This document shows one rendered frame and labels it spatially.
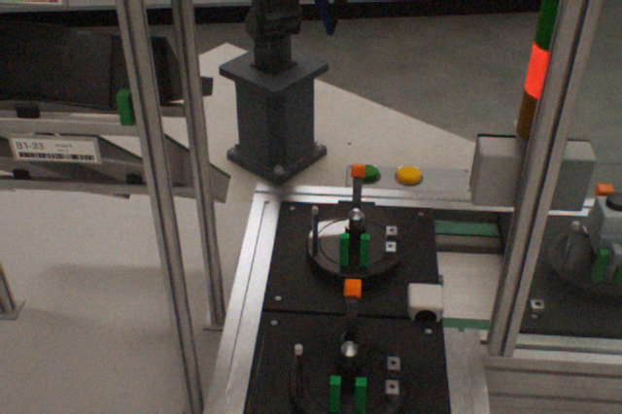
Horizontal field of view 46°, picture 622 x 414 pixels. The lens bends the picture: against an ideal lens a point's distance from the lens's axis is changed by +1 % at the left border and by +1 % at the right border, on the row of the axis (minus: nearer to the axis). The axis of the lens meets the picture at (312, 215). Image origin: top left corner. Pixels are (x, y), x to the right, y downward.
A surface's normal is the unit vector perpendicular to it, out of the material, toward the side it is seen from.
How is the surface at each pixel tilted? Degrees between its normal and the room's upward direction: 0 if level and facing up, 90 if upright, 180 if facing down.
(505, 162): 90
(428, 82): 1
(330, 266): 0
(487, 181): 90
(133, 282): 0
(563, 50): 90
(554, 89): 90
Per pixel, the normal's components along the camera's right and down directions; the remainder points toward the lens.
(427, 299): 0.00, -0.78
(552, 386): -0.07, 0.62
